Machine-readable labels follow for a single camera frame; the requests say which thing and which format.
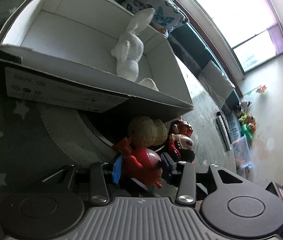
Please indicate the white rabbit figurine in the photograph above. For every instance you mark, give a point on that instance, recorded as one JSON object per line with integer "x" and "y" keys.
{"x": 129, "y": 49}

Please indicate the white cardboard storage box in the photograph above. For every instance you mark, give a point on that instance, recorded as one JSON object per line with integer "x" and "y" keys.
{"x": 58, "y": 52}

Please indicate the blue sofa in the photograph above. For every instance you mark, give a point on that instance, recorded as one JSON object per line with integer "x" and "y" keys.
{"x": 193, "y": 48}

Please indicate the grey quilted star tablecloth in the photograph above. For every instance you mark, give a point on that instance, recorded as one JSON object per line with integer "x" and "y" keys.
{"x": 28, "y": 153}

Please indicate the cream woolly sheep toy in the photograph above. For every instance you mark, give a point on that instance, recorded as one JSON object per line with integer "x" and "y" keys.
{"x": 145, "y": 132}

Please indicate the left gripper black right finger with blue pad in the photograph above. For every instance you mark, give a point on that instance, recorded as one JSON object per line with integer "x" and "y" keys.
{"x": 182, "y": 175}

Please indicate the butterfly print pillow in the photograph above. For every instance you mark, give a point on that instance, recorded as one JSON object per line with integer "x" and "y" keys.
{"x": 167, "y": 17}

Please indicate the black-haired red doll figure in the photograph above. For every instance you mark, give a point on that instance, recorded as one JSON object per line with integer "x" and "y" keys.
{"x": 181, "y": 148}

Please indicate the pile of stuffed toys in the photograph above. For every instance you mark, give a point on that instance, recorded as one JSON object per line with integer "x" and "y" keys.
{"x": 247, "y": 121}

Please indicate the red cowboy hat figure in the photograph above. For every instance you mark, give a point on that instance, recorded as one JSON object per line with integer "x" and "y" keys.
{"x": 181, "y": 127}

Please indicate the window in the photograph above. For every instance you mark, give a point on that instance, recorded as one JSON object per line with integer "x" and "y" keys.
{"x": 247, "y": 33}

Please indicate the red round pig toy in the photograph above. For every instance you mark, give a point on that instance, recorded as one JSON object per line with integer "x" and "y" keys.
{"x": 141, "y": 163}

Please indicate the white cushion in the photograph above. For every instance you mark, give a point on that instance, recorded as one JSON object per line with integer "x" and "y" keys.
{"x": 216, "y": 83}

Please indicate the clear plastic toy bin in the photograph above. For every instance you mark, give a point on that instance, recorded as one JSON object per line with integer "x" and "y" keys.
{"x": 242, "y": 158}

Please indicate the grey remote control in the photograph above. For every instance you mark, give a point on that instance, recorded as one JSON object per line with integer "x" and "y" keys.
{"x": 223, "y": 130}

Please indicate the wall flower decoration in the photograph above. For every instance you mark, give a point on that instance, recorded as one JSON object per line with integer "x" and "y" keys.
{"x": 260, "y": 89}

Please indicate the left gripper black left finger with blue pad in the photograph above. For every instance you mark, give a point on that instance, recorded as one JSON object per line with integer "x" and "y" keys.
{"x": 102, "y": 188}

